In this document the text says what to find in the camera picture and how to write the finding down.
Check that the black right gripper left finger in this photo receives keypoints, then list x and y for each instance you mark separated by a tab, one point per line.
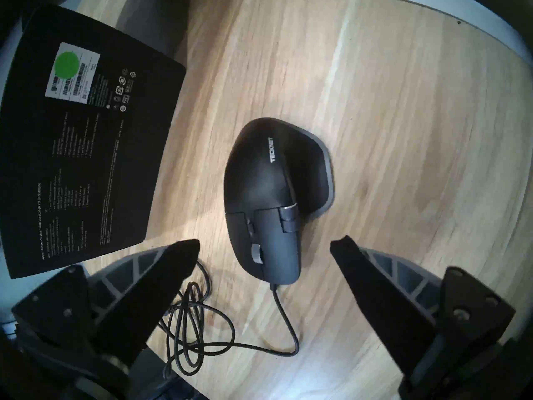
133	295

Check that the silver table power outlet panel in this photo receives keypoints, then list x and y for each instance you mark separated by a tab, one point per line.
479	11

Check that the black cardboard box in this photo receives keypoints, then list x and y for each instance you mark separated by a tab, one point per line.
83	174

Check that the white green box label sticker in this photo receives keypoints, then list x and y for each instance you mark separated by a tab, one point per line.
73	70

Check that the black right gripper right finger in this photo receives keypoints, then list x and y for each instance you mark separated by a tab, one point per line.
395	303

